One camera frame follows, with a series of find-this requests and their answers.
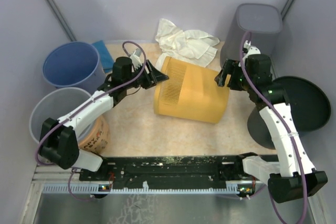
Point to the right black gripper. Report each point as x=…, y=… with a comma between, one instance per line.
x=230, y=66

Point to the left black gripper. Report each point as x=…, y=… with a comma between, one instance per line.
x=154, y=76

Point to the yellow slatted bin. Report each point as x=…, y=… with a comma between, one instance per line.
x=190, y=93

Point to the grey slatted bin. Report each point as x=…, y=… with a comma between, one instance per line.
x=262, y=20

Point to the dark navy round bin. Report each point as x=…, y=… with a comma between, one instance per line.
x=310, y=108

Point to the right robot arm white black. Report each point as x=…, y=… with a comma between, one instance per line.
x=296, y=177

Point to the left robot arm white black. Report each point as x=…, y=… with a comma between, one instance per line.
x=58, y=140

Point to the white crumpled cloth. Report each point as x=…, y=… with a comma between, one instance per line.
x=192, y=46

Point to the blue cloth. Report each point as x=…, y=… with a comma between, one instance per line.
x=105, y=57

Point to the blue round bin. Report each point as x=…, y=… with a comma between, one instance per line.
x=75, y=64

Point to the tan printed paper bucket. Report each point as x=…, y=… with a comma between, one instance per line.
x=98, y=137

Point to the grey translucent round bin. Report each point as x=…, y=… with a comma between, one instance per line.
x=54, y=105

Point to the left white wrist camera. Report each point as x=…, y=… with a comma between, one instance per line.
x=135, y=57

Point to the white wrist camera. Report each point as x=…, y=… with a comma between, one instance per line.
x=249, y=49
x=135, y=57

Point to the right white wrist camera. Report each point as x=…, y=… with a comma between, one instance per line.
x=249, y=49

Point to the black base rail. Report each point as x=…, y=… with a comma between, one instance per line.
x=167, y=172

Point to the white comb cable duct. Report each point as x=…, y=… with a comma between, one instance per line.
x=94, y=188

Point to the front aluminium frame rail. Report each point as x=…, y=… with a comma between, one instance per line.
x=50, y=174

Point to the left aluminium corner post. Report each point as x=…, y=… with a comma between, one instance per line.
x=61, y=20

